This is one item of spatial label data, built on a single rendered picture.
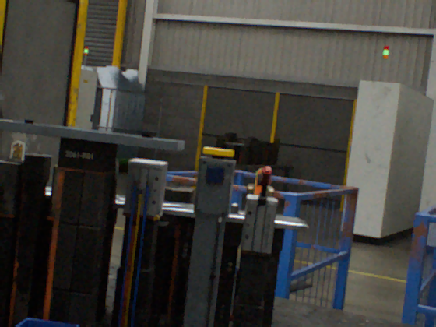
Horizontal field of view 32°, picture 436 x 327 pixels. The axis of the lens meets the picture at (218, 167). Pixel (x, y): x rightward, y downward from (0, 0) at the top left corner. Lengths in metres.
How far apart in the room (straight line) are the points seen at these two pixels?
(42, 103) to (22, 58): 0.38
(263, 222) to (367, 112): 7.88
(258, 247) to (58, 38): 3.84
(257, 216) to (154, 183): 0.23
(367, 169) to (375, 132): 0.46
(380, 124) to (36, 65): 5.33
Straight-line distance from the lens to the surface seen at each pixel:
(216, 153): 1.46
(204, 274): 1.49
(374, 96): 9.46
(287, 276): 3.45
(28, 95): 5.07
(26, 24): 5.01
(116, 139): 1.44
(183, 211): 1.74
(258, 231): 1.62
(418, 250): 3.25
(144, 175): 1.63
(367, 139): 9.45
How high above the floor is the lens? 1.20
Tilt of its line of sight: 3 degrees down
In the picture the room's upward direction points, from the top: 7 degrees clockwise
